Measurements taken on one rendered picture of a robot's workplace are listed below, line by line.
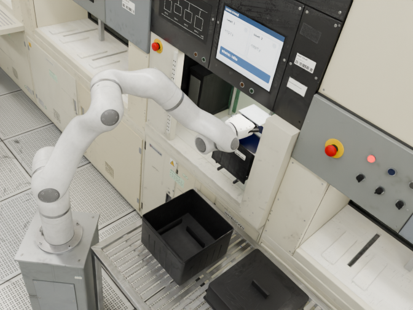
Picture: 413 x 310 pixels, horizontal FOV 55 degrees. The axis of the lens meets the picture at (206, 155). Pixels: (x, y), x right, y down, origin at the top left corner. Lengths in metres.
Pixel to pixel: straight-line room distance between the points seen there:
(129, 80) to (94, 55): 1.55
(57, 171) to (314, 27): 0.96
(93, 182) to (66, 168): 1.64
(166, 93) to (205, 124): 0.19
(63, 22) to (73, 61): 0.58
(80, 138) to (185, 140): 0.85
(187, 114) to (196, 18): 0.45
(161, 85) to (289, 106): 0.46
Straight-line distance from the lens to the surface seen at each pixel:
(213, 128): 1.41
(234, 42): 1.53
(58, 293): 1.96
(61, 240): 1.76
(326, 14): 1.29
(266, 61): 1.45
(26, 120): 3.71
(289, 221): 1.68
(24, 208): 2.98
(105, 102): 1.25
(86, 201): 2.95
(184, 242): 1.78
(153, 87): 1.29
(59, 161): 1.43
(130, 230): 1.82
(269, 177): 1.56
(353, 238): 1.90
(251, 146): 1.78
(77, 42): 3.02
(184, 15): 1.71
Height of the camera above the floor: 2.21
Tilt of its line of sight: 41 degrees down
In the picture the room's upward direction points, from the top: 11 degrees clockwise
